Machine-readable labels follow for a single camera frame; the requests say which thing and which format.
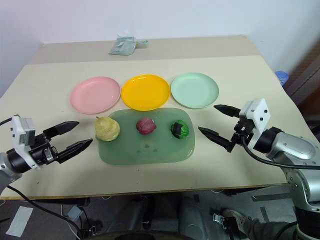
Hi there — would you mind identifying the large grey tape patch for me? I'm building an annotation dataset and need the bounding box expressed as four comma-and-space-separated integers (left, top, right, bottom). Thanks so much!
5, 205, 34, 238

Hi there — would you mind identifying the dark red round fruit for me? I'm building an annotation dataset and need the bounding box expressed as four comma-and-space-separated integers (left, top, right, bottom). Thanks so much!
135, 117, 158, 137

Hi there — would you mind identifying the yellow round plate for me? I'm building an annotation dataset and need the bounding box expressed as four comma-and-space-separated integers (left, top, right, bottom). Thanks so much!
120, 73, 172, 112

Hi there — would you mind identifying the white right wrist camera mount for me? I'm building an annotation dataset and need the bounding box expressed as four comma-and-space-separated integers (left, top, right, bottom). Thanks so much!
238, 97, 273, 151

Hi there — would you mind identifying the grey tape strip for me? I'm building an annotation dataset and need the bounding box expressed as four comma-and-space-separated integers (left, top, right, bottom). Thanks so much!
259, 205, 270, 223
250, 194, 274, 202

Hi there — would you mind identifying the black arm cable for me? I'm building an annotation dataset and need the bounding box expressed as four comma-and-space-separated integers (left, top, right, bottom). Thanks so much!
240, 134, 320, 171
0, 115, 16, 126

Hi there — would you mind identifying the light green round plate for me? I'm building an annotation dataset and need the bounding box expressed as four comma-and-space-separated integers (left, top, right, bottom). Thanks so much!
170, 71, 220, 110

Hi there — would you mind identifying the translucent dark green tray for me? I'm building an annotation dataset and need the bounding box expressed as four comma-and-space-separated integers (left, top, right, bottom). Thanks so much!
97, 107, 197, 166

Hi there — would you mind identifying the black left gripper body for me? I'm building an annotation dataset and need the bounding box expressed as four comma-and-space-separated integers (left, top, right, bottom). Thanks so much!
28, 133, 61, 165

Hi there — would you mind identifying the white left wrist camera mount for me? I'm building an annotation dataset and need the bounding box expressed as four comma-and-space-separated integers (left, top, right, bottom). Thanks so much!
11, 115, 42, 171

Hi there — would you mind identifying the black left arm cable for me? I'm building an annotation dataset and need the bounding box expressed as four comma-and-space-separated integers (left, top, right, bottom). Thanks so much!
0, 115, 16, 126

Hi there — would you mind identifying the pink round plate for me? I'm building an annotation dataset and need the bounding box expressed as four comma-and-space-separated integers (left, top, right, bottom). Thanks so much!
69, 76, 122, 115

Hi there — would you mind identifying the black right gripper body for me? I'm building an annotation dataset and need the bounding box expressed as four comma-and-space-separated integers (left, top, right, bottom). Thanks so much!
227, 117, 256, 153

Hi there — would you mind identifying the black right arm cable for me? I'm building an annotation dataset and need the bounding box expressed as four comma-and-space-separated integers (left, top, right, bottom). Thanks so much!
240, 134, 320, 171

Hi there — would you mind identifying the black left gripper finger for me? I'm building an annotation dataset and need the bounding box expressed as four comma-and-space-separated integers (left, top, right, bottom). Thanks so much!
55, 138, 94, 165
42, 121, 81, 138

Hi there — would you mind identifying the pale green plastic packet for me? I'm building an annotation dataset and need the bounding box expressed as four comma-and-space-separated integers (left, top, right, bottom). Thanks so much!
107, 35, 137, 56

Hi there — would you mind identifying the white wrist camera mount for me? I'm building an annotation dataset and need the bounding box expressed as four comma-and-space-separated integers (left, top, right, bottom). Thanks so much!
11, 115, 42, 171
238, 97, 273, 151

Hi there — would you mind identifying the blue bottle cap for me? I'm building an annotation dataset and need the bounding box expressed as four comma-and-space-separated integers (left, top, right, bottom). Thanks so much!
274, 70, 290, 87

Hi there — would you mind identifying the yellow pear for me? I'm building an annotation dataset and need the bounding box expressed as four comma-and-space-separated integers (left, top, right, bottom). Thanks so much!
94, 115, 121, 143

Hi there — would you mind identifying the black floor cable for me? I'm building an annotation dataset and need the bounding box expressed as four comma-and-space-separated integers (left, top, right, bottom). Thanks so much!
6, 185, 85, 240

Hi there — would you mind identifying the small grey tape patch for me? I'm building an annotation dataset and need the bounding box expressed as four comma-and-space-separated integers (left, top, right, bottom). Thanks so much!
66, 205, 83, 223

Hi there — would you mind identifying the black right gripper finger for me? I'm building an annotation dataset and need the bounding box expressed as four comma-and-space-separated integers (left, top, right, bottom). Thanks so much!
213, 104, 243, 119
197, 127, 236, 153

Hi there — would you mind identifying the green black vegetable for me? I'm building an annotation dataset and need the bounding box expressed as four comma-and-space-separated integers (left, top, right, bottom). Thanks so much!
170, 120, 190, 140

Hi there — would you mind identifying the dark brown wooden cabinet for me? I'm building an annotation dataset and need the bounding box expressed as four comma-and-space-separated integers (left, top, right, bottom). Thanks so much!
281, 39, 320, 123

